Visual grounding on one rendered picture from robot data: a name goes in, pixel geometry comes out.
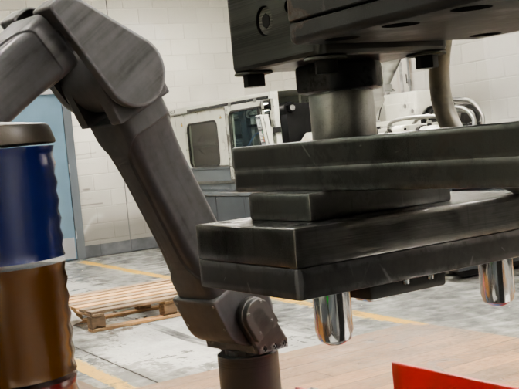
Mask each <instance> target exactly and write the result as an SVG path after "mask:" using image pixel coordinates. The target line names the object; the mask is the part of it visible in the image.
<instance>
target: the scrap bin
mask: <svg viewBox="0 0 519 389"><path fill-rule="evenodd" d="M392 378H393V387H394V389H519V387H512V386H509V385H505V384H498V383H494V382H490V381H484V380H480V379H476V378H472V377H465V376H462V375H458V374H451V373H447V372H443V371H439V370H433V369H429V368H425V367H418V366H414V365H411V364H404V363H400V362H396V361H393V362H392Z"/></svg>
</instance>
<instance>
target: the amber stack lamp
mask: <svg viewBox="0 0 519 389"><path fill-rule="evenodd" d="M65 264H66V258H63V257H57V258H54V259H48V260H44V261H39V262H31V263H26V264H21V265H15V266H4V267H0V389H12V388H17V387H25V386H29V385H34V384H40V383H43V382H47V381H51V380H54V379H57V378H59V377H63V376H65V375H67V374H70V373H71V372H73V371H74V370H75V369H76V368H77V364H76V361H75V358H74V355H75V349H76V348H75V346H74V343H73V327H72V325H71V322H70V320H71V315H72V312H71V309H70V306H69V299H70V293H69V291H68V289H67V286H66V285H67V280H68V275H67V274H66V270H65Z"/></svg>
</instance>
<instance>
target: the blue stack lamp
mask: <svg viewBox="0 0 519 389"><path fill-rule="evenodd" d="M53 148H54V145H42V146H31V147H13V148H3V149H0V267H4V266H15V265H21V264H26V263H31V262H39V261H44V260H48V259H54V258H57V257H60V256H62V255H65V251H64V249H63V232H62V230H61V228H60V225H61V219H62V217H61V214H60V213H59V196H58V194H57V191H56V189H57V184H58V181H57V178H56V175H55V168H56V162H55V159H54V157H53Z"/></svg>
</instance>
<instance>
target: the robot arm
mask: <svg viewBox="0 0 519 389"><path fill-rule="evenodd" d="M0 26H1V27H2V28H3V29H4V30H3V31H2V32H1V33H0V122H12V121H13V120H14V119H15V118H16V117H17V116H18V115H19V114H20V113H21V112H22V111H23V110H24V109H25V108H26V107H27V106H28V105H29V104H30V103H31V102H32V101H34V100H35V99H36V98H37V97H38V96H39V95H40V94H42V93H43V92H45V91H46V90H48V89H51V90H52V92H53V93H54V95H55V96H56V97H57V99H58V100H59V101H60V102H61V104H62V105H64V107H65V108H66V109H68V110H69V111H71V112H72V113H74V115H75V117H76V119H77V120H78V122H79V124H80V126H81V128H82V129H88V128H90V129H91V130H92V132H93V135H94V136H95V138H96V140H97V142H98V143H99V145H100V146H101V147H102V148H103V149H104V150H105V151H106V152H107V153H108V155H109V156H110V158H111V160H112V161H113V163H114V164H115V166H116V168H117V169H118V171H119V172H120V175H121V176H122V178H123V179H124V182H125V183H126V185H127V187H128V189H129V191H130V193H131V195H132V196H133V198H134V200H135V202H136V204H137V206H138V208H139V210H140V212H141V214H142V215H143V217H144V220H145V221H146V223H147V225H148V227H149V229H150V230H151V233H152V235H153V236H154V239H155V241H156V242H157V244H158V247H159V249H160V250H161V253H162V255H163V257H164V259H165V262H166V264H167V266H168V269H169V272H170V274H171V282H172V284H173V286H174V288H175V290H176V292H177V294H178V295H177V296H176V297H175V298H174V299H173V301H174V303H175V305H176V307H177V309H178V311H179V313H180V314H181V317H182V319H183V320H184V322H185V324H186V326H187V327H188V329H189V331H190V332H191V333H192V335H194V336H195V337H197V338H199V339H200V340H205V341H206V343H207V347H213V348H218V349H220V350H222V351H220V352H218V353H217V358H218V366H219V382H220V389H282V384H281V376H280V361H279V352H278V350H279V349H281V348H284V347H288V342H287V337H286V335H285V334H284V332H283V331H282V329H281V327H280V325H279V323H278V321H279V320H278V319H277V317H276V315H275V313H274V312H273V304H272V300H271V298H270V296H261V295H256V294H250V293H241V292H236V291H230V290H224V289H215V288H210V287H204V286H202V281H201V273H200V265H199V260H200V258H199V257H198V242H197V234H196V225H200V224H206V223H212V222H217V220H216V219H215V216H214V215H213V213H212V210H211V208H210V207H209V204H208V202H207V201H206V199H205V196H204V194H203V193H202V190H201V188H200V187H199V185H198V182H197V181H196V179H195V176H194V174H193V173H192V170H191V168H190V167H189V165H188V162H187V160H186V158H185V155H184V154H183V152H182V150H181V147H180V145H179V142H178V140H177V137H176V136H175V132H174V130H173V127H172V125H171V118H170V113H169V111H168V108H167V106H166V104H165V102H164V100H163V98H162V97H163V96H164V95H166V94H167V93H169V89H168V87H167V85H166V83H165V65H164V62H163V59H162V57H161V54H160V53H159V51H158V50H157V48H156V47H155V46H154V45H153V44H152V43H151V42H150V41H149V40H147V39H146V38H144V37H143V36H140V35H139V34H137V33H136V32H134V31H132V30H131V29H129V28H128V27H126V26H124V25H122V24H120V23H119V22H117V21H116V20H114V19H112V18H111V17H109V16H108V15H105V14H104V13H102V12H101V11H99V10H97V9H96V8H94V7H93V6H91V5H89V4H87V3H85V2H84V1H82V0H48V1H45V2H43V3H42V4H41V5H40V6H39V7H38V8H33V7H28V8H24V9H22V10H19V11H17V12H13V13H11V14H9V15H8V16H7V17H6V18H5V19H3V20H2V21H1V22H0Z"/></svg>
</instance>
